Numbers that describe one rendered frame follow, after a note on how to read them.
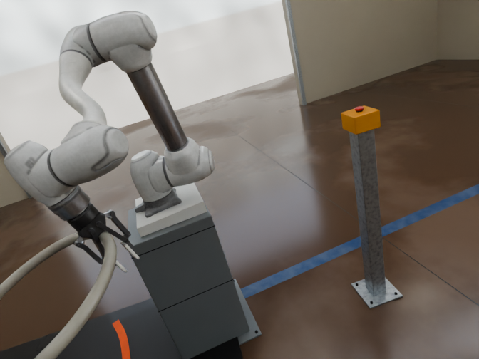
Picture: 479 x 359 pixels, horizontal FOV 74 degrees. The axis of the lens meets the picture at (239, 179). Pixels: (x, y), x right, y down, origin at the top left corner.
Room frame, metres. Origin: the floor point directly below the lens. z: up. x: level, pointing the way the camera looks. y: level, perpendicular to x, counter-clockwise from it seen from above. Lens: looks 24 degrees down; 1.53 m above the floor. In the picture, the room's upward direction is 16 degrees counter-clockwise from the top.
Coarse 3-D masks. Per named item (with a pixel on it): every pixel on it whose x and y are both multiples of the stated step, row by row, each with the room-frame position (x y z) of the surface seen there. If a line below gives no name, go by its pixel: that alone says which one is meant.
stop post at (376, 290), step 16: (352, 112) 1.35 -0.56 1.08; (368, 112) 1.30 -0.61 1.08; (352, 128) 1.30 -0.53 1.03; (368, 128) 1.28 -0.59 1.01; (352, 144) 1.35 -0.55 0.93; (368, 144) 1.30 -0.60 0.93; (352, 160) 1.37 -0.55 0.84; (368, 160) 1.30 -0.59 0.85; (368, 176) 1.30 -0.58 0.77; (368, 192) 1.30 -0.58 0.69; (368, 208) 1.30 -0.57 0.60; (368, 224) 1.30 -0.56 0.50; (368, 240) 1.30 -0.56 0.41; (368, 256) 1.31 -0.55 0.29; (368, 272) 1.33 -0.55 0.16; (384, 272) 1.31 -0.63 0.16; (368, 288) 1.35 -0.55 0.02; (384, 288) 1.30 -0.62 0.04; (368, 304) 1.26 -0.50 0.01
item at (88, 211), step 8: (88, 208) 0.79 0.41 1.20; (80, 216) 0.77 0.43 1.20; (88, 216) 0.78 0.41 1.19; (96, 216) 0.79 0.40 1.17; (104, 216) 0.82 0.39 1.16; (72, 224) 0.77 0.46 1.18; (80, 224) 0.76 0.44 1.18; (88, 224) 0.79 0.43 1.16; (80, 232) 0.77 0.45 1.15; (88, 232) 0.78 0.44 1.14; (96, 232) 0.79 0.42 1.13
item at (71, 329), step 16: (64, 240) 0.88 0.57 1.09; (112, 240) 0.75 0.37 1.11; (48, 256) 0.88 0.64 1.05; (112, 256) 0.68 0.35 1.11; (16, 272) 0.84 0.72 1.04; (112, 272) 0.64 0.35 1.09; (0, 288) 0.80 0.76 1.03; (96, 288) 0.58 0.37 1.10; (96, 304) 0.56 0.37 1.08; (80, 320) 0.52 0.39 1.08; (64, 336) 0.49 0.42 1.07; (48, 352) 0.47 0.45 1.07
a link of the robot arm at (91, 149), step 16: (64, 64) 1.12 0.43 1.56; (80, 64) 1.14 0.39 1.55; (64, 80) 1.06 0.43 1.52; (80, 80) 1.10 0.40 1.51; (64, 96) 1.00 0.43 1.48; (80, 96) 0.94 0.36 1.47; (80, 112) 0.90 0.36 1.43; (96, 112) 0.85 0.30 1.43; (80, 128) 0.76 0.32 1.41; (96, 128) 0.73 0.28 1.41; (112, 128) 0.74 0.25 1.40; (64, 144) 0.74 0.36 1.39; (80, 144) 0.71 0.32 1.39; (96, 144) 0.70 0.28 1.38; (112, 144) 0.71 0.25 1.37; (64, 160) 0.71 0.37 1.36; (80, 160) 0.70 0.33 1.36; (96, 160) 0.70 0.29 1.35; (112, 160) 0.71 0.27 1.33; (64, 176) 0.71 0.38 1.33; (80, 176) 0.71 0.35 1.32; (96, 176) 0.72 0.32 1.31
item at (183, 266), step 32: (128, 224) 1.43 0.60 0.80; (192, 224) 1.28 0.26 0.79; (160, 256) 1.24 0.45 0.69; (192, 256) 1.27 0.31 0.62; (224, 256) 1.30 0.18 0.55; (160, 288) 1.23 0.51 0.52; (192, 288) 1.26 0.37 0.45; (224, 288) 1.29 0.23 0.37; (192, 320) 1.24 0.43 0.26; (224, 320) 1.27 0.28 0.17; (192, 352) 1.23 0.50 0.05
